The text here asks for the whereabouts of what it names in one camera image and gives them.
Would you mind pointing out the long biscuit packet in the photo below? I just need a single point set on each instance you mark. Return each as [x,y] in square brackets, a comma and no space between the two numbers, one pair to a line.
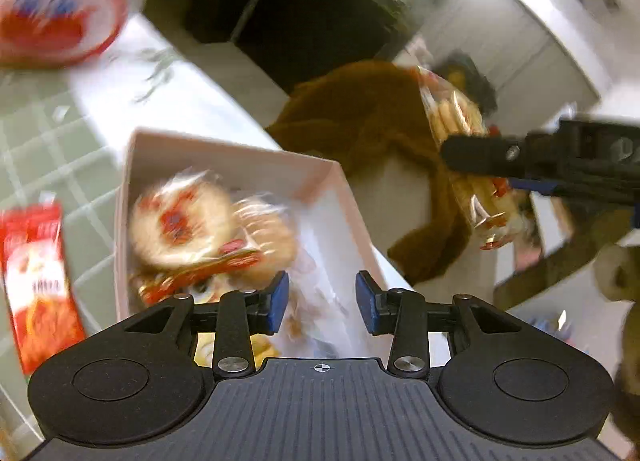
[455,116]

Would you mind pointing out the yellow brown plush toy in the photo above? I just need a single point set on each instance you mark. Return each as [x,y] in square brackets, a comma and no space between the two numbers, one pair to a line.
[625,301]

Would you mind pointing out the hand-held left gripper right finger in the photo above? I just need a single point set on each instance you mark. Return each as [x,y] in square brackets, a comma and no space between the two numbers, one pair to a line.
[364,302]

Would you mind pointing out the pink cardboard box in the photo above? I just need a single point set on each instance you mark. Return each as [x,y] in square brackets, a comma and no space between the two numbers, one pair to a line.
[325,191]

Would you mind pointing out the clear round biscuit packet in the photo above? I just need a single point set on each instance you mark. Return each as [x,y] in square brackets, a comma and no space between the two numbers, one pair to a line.
[270,236]

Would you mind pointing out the large red snack packet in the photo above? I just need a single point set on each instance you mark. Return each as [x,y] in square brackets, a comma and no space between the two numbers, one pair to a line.
[40,286]

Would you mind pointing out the black cabinet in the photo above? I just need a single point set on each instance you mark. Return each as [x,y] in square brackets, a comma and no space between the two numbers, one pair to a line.
[300,11]

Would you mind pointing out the dark plush toy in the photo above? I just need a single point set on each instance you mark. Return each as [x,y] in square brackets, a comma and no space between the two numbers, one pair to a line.
[470,78]

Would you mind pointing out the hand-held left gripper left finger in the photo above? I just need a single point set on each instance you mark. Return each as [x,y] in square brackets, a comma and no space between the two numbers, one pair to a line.
[278,302]

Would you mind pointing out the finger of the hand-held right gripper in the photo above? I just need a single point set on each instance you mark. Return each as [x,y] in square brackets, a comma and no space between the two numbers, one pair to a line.
[535,186]
[480,153]

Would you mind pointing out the brown fuzzy cloth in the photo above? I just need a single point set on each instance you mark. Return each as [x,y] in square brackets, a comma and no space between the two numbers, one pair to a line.
[370,131]

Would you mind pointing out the white curtain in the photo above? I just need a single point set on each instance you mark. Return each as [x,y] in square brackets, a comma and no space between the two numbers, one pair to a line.
[500,31]

